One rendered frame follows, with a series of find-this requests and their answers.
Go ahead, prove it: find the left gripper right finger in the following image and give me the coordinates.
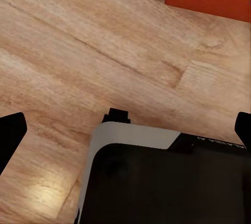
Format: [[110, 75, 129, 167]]
[[234, 112, 251, 153]]

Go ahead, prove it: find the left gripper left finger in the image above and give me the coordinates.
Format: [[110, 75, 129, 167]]
[[0, 112, 27, 175]]

